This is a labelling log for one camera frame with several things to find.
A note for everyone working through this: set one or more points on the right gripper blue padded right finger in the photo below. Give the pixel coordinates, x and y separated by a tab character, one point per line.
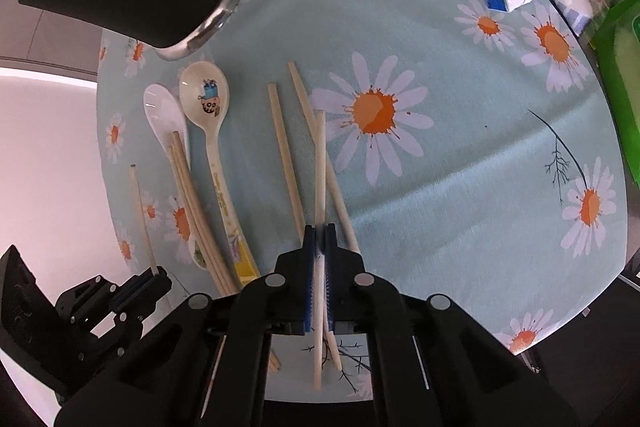
329	243

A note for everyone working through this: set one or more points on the pale wooden chopstick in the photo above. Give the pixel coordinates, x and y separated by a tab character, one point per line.
319	219

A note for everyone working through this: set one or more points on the green plastic bag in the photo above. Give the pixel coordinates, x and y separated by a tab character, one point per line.
616	43

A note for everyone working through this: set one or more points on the thin wooden chopstick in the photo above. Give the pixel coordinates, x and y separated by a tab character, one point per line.
138	209

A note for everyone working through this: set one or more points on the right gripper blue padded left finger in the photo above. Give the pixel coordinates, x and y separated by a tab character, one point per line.
309	248

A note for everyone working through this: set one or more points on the white ceramic spoon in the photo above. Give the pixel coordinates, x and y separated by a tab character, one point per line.
164	115

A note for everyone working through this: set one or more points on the daisy print tablecloth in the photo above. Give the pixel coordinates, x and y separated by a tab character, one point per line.
475	150

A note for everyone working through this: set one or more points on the cartoon print ceramic spoon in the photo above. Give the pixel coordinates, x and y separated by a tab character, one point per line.
205	98

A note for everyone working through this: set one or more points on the long wooden chopstick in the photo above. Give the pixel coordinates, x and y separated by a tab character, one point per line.
323	337

